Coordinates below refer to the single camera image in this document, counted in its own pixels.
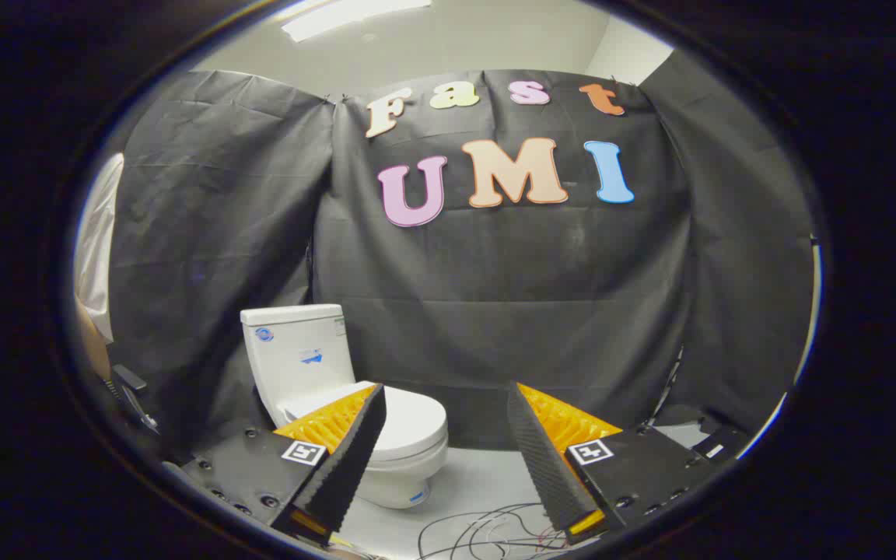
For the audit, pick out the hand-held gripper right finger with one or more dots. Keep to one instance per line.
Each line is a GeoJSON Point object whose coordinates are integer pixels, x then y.
{"type": "Point", "coordinates": [537, 459]}

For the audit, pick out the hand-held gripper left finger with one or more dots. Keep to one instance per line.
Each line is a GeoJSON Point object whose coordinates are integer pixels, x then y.
{"type": "Point", "coordinates": [355, 459]}

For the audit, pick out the white toilet lid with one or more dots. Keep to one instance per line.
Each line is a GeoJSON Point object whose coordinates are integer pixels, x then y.
{"type": "Point", "coordinates": [417, 424]}

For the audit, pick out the white toilet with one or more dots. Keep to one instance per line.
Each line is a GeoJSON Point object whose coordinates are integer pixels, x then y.
{"type": "Point", "coordinates": [300, 342]}

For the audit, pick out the black backdrop cloth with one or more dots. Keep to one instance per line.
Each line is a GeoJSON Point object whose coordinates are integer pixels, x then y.
{"type": "Point", "coordinates": [495, 272]}

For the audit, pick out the small black device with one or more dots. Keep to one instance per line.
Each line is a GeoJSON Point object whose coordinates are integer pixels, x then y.
{"type": "Point", "coordinates": [133, 389]}

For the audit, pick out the white hanging cloth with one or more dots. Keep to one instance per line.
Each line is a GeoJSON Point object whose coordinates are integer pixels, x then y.
{"type": "Point", "coordinates": [98, 241]}

